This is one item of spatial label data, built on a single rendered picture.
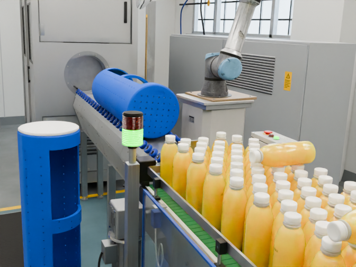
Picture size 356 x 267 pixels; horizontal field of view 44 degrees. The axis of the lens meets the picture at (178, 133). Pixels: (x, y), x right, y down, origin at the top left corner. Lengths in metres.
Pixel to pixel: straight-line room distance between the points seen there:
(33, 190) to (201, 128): 0.89
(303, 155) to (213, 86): 1.07
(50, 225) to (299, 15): 3.50
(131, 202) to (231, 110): 1.10
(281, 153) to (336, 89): 2.32
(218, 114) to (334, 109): 1.54
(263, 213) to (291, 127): 2.39
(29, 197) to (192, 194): 0.93
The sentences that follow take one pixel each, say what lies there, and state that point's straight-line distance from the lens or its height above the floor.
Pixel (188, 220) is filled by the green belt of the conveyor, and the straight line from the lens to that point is 1.46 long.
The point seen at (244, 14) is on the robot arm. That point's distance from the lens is 2.27.
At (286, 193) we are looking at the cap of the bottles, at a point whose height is 1.11.
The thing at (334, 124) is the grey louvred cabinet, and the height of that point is 0.81.
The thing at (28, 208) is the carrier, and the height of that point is 0.67.
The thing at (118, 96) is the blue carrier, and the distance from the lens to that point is 2.38.
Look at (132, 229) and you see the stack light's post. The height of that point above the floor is 0.88.
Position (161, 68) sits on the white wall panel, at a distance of 7.58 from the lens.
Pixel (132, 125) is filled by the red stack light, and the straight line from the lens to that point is 1.30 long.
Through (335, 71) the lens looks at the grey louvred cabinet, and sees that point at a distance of 3.59.
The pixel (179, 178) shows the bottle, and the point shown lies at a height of 0.99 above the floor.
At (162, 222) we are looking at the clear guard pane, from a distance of 1.42.
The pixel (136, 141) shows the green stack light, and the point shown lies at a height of 1.18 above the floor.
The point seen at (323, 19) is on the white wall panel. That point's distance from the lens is 4.60.
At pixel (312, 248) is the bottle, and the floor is 1.06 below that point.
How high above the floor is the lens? 1.51
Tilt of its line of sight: 14 degrees down
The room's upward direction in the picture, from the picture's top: 2 degrees clockwise
